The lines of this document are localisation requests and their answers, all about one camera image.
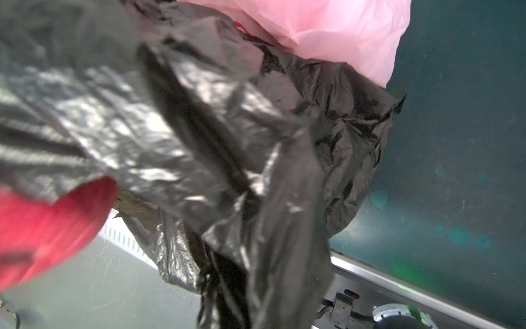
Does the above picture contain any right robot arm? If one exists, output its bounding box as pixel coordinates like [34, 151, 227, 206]
[312, 289, 438, 328]

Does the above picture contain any pink plastic bag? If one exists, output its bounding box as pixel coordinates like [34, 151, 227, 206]
[197, 0, 411, 88]

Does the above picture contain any white vent strip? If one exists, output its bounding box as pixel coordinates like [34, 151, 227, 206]
[98, 209, 158, 270]

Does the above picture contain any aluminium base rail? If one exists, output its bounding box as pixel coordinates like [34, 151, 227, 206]
[316, 248, 513, 328]

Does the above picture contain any black plastic bag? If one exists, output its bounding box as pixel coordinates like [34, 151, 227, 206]
[1, 1, 403, 328]

